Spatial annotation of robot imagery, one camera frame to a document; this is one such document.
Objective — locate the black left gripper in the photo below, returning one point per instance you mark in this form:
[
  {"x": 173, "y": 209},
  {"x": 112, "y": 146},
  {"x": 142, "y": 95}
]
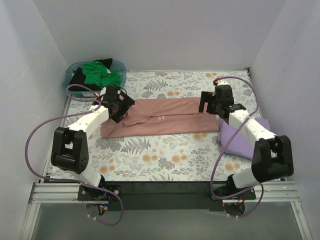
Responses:
[{"x": 124, "y": 108}]

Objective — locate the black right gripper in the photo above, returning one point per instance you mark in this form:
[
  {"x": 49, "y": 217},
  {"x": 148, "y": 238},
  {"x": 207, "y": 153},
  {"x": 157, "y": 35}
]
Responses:
[{"x": 208, "y": 103}]

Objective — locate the pink t-shirt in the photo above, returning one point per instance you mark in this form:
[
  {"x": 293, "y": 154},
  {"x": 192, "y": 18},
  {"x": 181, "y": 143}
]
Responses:
[{"x": 163, "y": 116}]

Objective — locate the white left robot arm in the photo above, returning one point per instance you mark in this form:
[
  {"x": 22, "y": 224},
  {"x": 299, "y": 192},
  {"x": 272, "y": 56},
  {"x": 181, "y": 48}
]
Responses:
[{"x": 70, "y": 150}]

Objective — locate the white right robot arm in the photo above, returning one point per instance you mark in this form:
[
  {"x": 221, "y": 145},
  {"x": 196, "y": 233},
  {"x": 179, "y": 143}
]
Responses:
[{"x": 272, "y": 154}]

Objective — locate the green t-shirt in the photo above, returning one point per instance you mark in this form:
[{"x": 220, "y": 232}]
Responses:
[{"x": 98, "y": 74}]

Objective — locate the black t-shirt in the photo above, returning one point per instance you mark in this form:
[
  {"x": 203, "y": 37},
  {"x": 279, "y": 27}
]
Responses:
[{"x": 79, "y": 77}]

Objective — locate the folded purple t-shirt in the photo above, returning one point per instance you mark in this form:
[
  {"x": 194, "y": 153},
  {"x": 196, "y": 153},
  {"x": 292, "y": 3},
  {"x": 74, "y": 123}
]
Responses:
[{"x": 239, "y": 146}]

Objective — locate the floral patterned table mat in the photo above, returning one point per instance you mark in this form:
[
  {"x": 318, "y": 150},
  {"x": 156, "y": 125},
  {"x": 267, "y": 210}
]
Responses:
[{"x": 178, "y": 157}]

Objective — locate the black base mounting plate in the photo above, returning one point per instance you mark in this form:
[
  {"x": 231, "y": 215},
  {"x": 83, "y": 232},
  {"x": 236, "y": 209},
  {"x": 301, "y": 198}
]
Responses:
[{"x": 154, "y": 195}]

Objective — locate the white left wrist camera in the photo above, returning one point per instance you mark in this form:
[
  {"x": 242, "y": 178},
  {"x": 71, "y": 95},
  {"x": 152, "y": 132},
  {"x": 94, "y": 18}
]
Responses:
[{"x": 103, "y": 91}]

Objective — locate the aluminium frame rail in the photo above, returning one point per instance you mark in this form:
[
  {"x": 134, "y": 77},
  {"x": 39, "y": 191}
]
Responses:
[{"x": 58, "y": 192}]

